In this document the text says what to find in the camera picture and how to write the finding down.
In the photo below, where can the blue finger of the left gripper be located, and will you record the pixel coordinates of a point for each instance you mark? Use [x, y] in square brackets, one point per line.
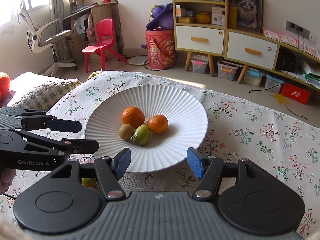
[29, 119]
[20, 141]

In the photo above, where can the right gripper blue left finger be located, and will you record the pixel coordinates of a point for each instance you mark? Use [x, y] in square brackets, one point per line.
[109, 171]

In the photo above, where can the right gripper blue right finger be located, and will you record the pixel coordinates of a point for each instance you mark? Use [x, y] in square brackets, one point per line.
[208, 171]

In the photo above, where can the brown kiwi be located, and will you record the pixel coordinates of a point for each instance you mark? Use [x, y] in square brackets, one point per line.
[126, 131]

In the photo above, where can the small green jujube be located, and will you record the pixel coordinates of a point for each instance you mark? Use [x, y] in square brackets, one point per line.
[141, 135]

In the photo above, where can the large orange mandarin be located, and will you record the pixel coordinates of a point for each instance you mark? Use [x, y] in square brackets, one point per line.
[133, 116]

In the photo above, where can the small orange mandarin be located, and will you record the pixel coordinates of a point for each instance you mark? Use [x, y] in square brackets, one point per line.
[157, 124]

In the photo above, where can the large green jujube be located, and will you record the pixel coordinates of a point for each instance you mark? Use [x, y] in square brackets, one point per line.
[89, 182]

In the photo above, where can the woven sofa blanket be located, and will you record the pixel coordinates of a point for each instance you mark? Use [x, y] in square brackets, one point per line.
[38, 92]

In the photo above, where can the orange plush cushion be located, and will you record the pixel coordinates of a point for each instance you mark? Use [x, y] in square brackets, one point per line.
[4, 84]

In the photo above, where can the floral tablecloth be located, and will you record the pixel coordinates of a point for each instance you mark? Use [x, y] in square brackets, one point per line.
[284, 146]

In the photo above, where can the white ribbed plate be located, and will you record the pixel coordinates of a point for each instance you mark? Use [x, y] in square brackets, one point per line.
[187, 126]

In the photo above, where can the white office chair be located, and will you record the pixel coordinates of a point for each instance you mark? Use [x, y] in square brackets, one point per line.
[38, 45]

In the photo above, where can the storage box blue lid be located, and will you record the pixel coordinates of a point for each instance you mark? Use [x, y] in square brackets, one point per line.
[254, 77]
[273, 84]

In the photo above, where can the clear storage box pink label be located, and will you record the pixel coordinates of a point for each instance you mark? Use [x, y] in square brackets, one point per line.
[199, 66]

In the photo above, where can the red box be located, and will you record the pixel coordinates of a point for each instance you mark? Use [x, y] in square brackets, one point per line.
[295, 93]

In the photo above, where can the low wooden tv cabinet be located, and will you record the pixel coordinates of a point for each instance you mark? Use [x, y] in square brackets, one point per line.
[296, 57]

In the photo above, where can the red plastic chair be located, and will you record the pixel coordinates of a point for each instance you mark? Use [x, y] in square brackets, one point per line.
[105, 33]

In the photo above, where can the red toy bucket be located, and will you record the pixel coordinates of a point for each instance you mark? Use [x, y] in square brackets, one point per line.
[161, 49]

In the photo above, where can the wooden desk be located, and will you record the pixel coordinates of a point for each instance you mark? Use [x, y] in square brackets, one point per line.
[82, 20]

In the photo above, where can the yellow pumpkin ornament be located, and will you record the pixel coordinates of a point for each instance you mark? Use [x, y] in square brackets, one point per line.
[203, 18]

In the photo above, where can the white small box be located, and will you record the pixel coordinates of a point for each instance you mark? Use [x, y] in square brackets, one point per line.
[218, 16]

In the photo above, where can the purple toy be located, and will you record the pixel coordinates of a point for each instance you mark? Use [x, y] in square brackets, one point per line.
[161, 17]

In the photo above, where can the wooden shelf cabinet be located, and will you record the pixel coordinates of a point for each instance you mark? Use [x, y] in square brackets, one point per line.
[249, 48]

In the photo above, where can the clear storage box orange handle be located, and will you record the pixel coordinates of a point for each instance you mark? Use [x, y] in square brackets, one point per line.
[226, 71]

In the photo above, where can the wall power outlet strip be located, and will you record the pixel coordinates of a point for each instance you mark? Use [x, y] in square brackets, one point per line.
[296, 29]

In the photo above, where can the cat picture frame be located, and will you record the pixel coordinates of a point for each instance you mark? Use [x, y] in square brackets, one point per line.
[249, 14]

